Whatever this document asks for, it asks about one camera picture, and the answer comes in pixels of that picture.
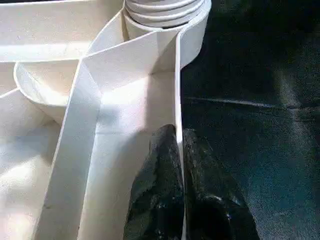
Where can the white plastic table top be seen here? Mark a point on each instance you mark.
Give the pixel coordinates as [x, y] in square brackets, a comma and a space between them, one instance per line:
[75, 125]

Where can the white plastic table leg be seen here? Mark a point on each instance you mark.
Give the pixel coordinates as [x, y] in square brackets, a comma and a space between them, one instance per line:
[162, 15]

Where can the black glossy mat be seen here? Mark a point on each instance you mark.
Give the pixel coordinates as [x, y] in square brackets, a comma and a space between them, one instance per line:
[250, 125]

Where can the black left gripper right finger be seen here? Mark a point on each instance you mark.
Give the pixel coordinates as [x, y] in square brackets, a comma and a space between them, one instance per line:
[212, 205]

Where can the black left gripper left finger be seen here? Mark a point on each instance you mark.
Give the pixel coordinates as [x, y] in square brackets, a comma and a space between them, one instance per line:
[160, 195]

